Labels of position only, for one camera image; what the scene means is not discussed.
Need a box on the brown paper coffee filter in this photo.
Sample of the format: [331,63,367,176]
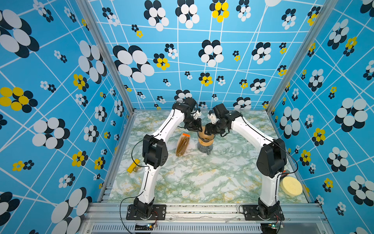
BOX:
[197,126,215,142]

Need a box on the clear glass carafe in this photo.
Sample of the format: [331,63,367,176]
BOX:
[197,144,213,155]

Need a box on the round wooden dripper holder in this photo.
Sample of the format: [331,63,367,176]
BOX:
[198,138,214,147]

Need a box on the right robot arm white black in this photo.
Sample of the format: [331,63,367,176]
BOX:
[205,104,287,220]

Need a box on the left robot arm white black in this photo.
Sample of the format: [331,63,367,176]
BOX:
[133,97,202,218]

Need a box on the yellow plastic block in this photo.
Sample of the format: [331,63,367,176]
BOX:
[127,159,140,174]

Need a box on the black orange tool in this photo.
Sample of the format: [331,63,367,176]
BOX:
[281,170,290,177]

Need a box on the round yellow sponge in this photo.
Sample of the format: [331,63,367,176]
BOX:
[280,176,303,197]

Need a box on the left green circuit board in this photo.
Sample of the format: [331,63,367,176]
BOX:
[135,223,157,231]

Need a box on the green circuit board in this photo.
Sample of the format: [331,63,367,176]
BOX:
[261,223,278,234]
[135,223,157,231]

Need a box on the right green circuit board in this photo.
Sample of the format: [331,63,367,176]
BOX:
[261,223,278,234]

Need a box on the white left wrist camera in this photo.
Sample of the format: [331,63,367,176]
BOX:
[191,108,201,120]

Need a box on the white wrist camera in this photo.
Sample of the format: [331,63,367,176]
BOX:
[191,108,201,120]
[207,110,219,124]

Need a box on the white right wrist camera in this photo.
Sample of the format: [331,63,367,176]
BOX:
[207,110,219,124]

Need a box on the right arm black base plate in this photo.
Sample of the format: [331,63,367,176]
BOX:
[240,204,284,222]

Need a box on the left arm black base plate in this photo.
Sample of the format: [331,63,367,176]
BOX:
[126,204,167,221]

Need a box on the aluminium front frame rail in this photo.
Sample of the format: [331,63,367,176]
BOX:
[79,203,333,234]

